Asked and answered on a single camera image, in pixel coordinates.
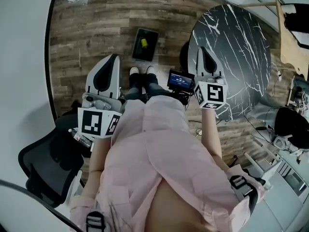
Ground black cable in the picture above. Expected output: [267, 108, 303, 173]
[0, 179, 78, 232]

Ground person's dark jeans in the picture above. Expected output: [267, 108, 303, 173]
[123, 72, 173, 103]

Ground black mesh office chair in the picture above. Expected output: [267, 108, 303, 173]
[18, 101, 96, 209]

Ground black monitor blue screen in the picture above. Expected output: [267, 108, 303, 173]
[167, 69, 196, 103]

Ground white chair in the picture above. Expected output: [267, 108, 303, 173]
[243, 151, 283, 190]

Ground white tumbler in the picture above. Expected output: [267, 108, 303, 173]
[281, 4, 296, 14]

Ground black waste bin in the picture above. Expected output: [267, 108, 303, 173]
[131, 28, 159, 62]

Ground black marble round table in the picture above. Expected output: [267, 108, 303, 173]
[187, 4, 271, 120]

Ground person's right forearm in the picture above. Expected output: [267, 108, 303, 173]
[200, 107, 224, 159]

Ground plastic bottle red label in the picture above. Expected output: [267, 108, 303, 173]
[69, 129, 94, 149]

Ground white headset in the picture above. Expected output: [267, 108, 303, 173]
[273, 135, 288, 151]

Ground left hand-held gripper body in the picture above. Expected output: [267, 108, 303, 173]
[77, 92, 126, 139]

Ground light wooden table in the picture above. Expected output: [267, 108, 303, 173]
[241, 0, 309, 79]

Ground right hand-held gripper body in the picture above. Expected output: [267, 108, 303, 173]
[194, 75, 229, 111]

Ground grey harness strap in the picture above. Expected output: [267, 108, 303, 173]
[85, 211, 107, 232]
[229, 175, 258, 203]

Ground person's left forearm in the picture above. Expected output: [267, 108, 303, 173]
[83, 136, 113, 199]

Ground person's pink shirt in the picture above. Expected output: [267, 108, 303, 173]
[70, 95, 265, 232]

